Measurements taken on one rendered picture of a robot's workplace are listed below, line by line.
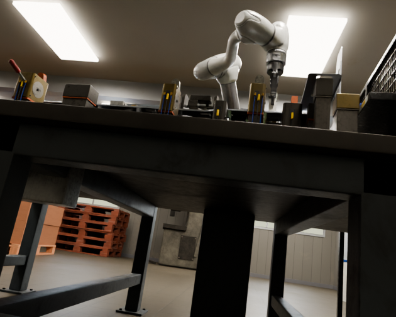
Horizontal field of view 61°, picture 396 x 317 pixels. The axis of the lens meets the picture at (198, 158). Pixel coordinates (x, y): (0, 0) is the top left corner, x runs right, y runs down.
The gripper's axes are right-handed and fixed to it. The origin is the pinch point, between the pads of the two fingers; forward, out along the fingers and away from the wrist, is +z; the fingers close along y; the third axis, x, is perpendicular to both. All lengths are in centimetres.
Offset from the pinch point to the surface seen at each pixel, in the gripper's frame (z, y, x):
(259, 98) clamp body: 8.4, 25.0, -4.5
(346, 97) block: 2.5, 17.0, 26.8
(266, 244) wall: 34, -668, 9
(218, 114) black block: 14.0, 20.9, -19.6
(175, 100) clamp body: 8.9, 20.5, -37.7
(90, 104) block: 11, 17, -76
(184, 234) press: 39, -555, -158
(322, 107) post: 18.1, 40.1, 15.0
